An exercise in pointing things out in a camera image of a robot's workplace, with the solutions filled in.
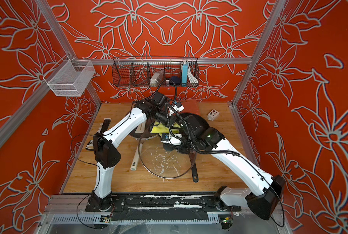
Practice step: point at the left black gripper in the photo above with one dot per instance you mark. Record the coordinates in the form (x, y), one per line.
(173, 120)

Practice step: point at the glass lid with white handle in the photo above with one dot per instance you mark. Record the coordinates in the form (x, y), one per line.
(143, 131)

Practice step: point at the white packet in basket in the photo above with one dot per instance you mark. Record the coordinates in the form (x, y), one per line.
(156, 78)

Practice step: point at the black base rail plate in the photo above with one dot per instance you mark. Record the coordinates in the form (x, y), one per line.
(165, 206)

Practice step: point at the glass lid with black handle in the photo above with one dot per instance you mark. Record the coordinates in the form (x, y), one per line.
(162, 161)

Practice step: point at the red plastic tool case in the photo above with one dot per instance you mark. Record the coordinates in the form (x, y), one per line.
(190, 106)

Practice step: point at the dark blue round object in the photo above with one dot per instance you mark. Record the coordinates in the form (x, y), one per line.
(175, 80)

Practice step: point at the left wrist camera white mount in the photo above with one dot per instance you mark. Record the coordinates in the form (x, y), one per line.
(176, 106)

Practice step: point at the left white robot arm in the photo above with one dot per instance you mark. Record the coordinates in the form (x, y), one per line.
(105, 145)

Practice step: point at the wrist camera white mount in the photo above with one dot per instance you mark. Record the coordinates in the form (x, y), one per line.
(176, 106)
(171, 139)

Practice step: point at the white box with dots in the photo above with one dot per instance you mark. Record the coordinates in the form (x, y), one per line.
(213, 115)

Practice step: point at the clear plastic wall bin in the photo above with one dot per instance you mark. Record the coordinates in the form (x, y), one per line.
(71, 78)

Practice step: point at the yellow microfiber cloth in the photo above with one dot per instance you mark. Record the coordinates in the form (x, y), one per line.
(159, 128)

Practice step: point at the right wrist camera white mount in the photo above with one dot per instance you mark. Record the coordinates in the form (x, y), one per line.
(171, 139)

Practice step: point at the blue white bottle in basket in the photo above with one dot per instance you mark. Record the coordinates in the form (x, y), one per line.
(184, 76)

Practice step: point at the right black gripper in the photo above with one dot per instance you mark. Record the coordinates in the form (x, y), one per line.
(177, 145)

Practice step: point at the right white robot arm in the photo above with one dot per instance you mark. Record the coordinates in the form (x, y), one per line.
(191, 132)

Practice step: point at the black wire wall basket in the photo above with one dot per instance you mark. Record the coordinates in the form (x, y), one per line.
(150, 71)

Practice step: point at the dark wok with white handle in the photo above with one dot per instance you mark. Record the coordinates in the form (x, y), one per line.
(134, 161)

